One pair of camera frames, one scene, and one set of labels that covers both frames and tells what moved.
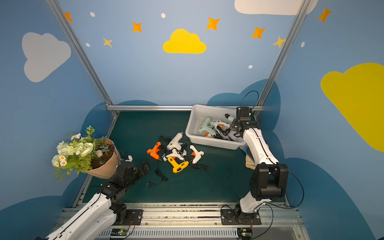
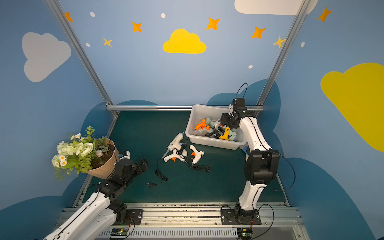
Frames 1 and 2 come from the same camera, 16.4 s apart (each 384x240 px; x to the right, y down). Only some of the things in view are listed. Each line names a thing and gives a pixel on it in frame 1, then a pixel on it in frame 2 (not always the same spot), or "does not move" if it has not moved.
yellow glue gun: x=177 y=167 -> x=225 y=136
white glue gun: x=198 y=155 does not move
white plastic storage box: x=199 y=113 does not move
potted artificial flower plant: x=84 y=153 does not move
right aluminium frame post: x=281 y=57 does not move
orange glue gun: x=153 y=152 -> x=202 y=124
